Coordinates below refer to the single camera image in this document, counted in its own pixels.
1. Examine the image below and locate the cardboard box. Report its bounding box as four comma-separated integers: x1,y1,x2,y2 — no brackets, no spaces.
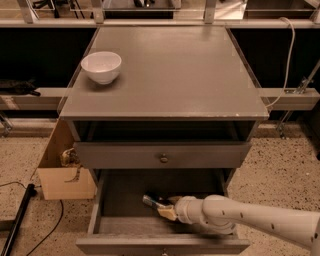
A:
37,120,96,200

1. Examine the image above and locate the silver blue redbull can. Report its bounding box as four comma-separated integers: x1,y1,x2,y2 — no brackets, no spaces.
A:
142,194,171,210

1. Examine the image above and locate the grey drawer cabinet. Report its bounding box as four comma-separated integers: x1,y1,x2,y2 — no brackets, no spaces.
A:
59,25,270,256

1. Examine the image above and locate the grey upper drawer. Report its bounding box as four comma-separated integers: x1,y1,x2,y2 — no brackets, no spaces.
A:
74,142,251,169

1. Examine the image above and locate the black object on ledge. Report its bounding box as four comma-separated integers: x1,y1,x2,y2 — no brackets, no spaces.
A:
0,79,41,97

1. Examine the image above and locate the black cable on floor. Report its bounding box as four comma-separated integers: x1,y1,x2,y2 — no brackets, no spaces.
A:
0,180,65,256

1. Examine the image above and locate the round metal drawer knob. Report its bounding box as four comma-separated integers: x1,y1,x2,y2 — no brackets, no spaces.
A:
160,154,168,163

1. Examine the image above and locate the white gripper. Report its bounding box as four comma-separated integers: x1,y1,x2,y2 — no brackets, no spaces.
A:
157,196,203,224

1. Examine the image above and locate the white cable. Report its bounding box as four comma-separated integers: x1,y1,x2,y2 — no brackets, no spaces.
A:
265,16,297,109

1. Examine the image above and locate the black bar on floor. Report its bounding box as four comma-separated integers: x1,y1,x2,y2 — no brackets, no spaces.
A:
0,184,36,256

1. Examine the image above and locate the grey open middle drawer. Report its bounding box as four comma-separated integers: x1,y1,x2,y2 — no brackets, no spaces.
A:
76,169,250,256

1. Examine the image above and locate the white ceramic bowl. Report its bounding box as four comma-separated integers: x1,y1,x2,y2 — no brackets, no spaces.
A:
81,51,122,85

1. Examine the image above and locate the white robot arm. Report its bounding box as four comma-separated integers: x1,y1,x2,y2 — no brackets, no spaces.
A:
157,195,320,256

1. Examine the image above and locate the crumpled item in box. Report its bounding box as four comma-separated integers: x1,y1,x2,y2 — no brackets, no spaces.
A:
60,148,80,167

